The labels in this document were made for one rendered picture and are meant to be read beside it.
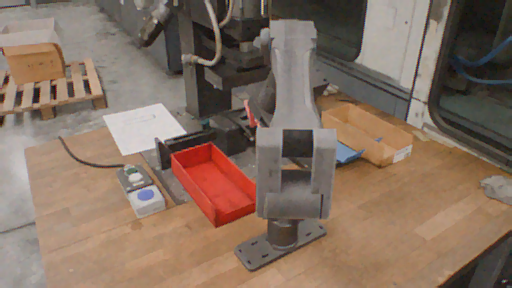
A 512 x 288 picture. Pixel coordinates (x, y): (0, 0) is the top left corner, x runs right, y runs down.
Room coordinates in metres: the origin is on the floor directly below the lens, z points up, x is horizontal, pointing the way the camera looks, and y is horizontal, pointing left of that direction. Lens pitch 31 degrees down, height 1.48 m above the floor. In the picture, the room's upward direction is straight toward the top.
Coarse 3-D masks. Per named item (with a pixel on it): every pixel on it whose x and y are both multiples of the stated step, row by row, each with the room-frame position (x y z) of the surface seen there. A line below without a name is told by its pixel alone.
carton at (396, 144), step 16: (336, 112) 1.07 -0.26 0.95; (352, 112) 1.09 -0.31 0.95; (336, 128) 0.99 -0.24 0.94; (352, 128) 0.94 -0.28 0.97; (368, 128) 1.03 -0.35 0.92; (384, 128) 0.98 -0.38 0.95; (352, 144) 0.93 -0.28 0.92; (368, 144) 0.88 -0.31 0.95; (384, 144) 0.96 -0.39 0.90; (400, 144) 0.92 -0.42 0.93; (368, 160) 0.87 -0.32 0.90; (384, 160) 0.84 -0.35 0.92
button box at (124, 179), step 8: (64, 144) 0.95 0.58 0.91; (80, 160) 0.86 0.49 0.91; (144, 168) 0.79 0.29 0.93; (120, 176) 0.76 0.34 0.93; (128, 176) 0.76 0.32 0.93; (144, 176) 0.76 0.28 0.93; (120, 184) 0.76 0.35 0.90; (128, 184) 0.72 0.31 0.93; (136, 184) 0.72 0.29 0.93; (144, 184) 0.73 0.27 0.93; (152, 184) 0.73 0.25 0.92; (128, 192) 0.70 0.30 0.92
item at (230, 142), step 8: (216, 128) 0.94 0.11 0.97; (248, 128) 0.93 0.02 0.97; (256, 128) 0.95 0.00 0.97; (224, 136) 0.90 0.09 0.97; (232, 136) 0.90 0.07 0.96; (240, 136) 0.92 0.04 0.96; (216, 144) 0.95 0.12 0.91; (224, 144) 0.90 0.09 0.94; (232, 144) 0.90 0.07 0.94; (240, 144) 0.92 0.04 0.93; (224, 152) 0.90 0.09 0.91; (232, 152) 0.90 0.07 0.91; (240, 152) 0.92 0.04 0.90
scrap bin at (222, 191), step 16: (208, 144) 0.87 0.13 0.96; (176, 160) 0.79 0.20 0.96; (192, 160) 0.84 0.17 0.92; (208, 160) 0.87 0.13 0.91; (224, 160) 0.81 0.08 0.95; (176, 176) 0.79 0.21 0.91; (192, 176) 0.79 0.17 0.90; (208, 176) 0.79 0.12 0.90; (224, 176) 0.79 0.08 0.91; (240, 176) 0.74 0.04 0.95; (192, 192) 0.70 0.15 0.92; (208, 192) 0.73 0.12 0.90; (224, 192) 0.73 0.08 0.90; (240, 192) 0.73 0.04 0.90; (208, 208) 0.63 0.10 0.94; (224, 208) 0.67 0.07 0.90; (240, 208) 0.64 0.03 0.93; (224, 224) 0.62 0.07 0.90
